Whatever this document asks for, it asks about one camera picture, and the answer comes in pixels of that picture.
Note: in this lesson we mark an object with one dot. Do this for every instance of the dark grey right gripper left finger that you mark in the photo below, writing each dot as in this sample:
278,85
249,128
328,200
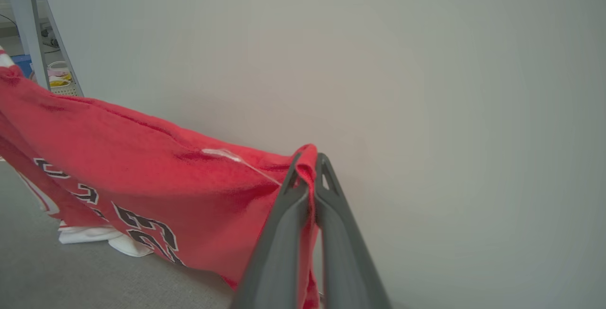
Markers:
279,252

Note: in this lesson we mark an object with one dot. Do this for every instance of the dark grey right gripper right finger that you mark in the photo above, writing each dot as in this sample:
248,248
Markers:
345,261

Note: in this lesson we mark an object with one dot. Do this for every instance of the red and white jersey garment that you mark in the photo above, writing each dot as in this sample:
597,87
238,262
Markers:
142,167

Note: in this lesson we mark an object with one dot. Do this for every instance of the white plastic laundry basket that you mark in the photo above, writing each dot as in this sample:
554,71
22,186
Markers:
64,90

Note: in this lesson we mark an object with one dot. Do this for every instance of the yellow cloth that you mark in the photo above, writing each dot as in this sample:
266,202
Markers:
58,83

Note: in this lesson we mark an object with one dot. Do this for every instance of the pink cloth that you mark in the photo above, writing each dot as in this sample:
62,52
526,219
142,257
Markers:
57,71

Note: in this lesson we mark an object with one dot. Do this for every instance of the blue cardboard box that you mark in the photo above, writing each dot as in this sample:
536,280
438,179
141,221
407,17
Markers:
22,65

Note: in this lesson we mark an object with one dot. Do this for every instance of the grey table leg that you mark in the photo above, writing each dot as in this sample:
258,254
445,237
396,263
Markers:
28,25

